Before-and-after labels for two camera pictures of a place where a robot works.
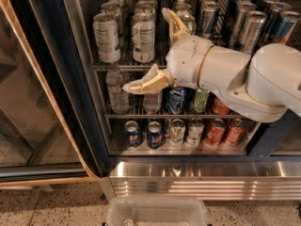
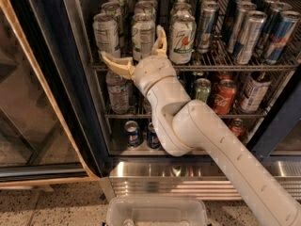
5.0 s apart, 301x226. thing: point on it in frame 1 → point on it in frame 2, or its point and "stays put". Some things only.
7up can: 143,38 stays put
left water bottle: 118,100 stays put
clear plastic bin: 156,211 stays put
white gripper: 185,61 → 152,72
